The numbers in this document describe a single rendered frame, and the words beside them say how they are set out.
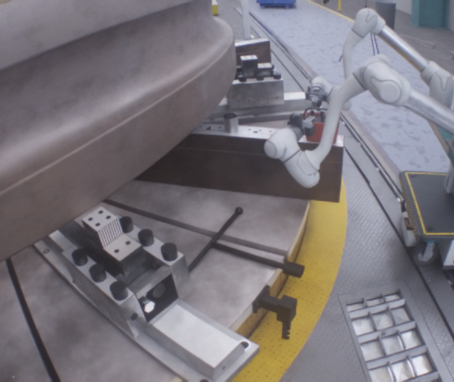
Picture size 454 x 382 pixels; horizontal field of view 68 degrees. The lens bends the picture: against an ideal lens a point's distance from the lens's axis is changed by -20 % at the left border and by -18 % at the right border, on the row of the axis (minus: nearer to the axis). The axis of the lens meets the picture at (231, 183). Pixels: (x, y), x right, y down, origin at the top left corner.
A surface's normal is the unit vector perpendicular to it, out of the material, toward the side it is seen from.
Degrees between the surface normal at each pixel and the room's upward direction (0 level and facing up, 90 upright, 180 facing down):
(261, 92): 90
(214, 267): 0
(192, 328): 0
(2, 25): 90
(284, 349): 0
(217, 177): 90
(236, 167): 90
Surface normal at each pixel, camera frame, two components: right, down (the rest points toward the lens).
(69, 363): -0.07, -0.83
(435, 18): 0.10, 0.55
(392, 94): -0.22, 0.52
